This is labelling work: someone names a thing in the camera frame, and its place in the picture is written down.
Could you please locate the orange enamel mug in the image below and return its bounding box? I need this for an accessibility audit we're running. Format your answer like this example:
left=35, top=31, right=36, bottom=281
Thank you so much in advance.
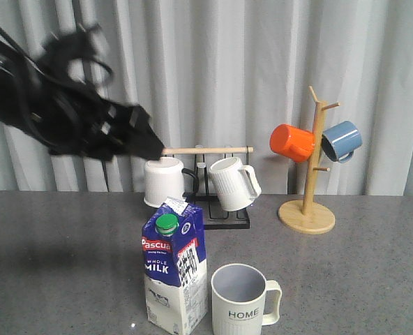
left=269, top=124, right=315, bottom=163

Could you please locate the grey curtain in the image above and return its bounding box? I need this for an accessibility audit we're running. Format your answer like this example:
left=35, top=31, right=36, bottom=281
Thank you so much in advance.
left=0, top=1, right=413, bottom=195

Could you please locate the white mug black handle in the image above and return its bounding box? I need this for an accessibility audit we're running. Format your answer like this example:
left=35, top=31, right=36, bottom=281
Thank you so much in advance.
left=144, top=157, right=199, bottom=208

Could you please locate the black wire mug rack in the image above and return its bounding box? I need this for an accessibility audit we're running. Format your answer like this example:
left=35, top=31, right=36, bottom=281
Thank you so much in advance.
left=161, top=144, right=255, bottom=230

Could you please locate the wooden mug tree stand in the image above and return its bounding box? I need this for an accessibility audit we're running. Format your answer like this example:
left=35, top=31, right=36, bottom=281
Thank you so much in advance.
left=278, top=86, right=340, bottom=235

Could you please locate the white ribbed mug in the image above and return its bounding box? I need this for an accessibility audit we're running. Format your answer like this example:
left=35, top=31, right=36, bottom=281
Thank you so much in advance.
left=209, top=157, right=262, bottom=211

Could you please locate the white HOME mug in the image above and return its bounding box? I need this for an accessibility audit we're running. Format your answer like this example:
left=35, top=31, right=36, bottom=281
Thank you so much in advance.
left=211, top=263, right=283, bottom=334

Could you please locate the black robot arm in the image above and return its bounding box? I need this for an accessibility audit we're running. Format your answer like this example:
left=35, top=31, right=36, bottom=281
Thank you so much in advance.
left=0, top=29, right=164, bottom=161

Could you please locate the blue enamel mug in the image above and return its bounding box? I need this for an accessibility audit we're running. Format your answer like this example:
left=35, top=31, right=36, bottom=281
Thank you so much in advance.
left=321, top=121, right=363, bottom=163

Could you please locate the Pascual whole milk carton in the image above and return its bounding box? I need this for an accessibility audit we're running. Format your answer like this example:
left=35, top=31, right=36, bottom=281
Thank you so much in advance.
left=141, top=198, right=208, bottom=334

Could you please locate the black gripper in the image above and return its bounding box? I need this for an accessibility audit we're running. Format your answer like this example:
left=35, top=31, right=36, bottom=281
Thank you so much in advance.
left=28, top=80, right=164, bottom=161

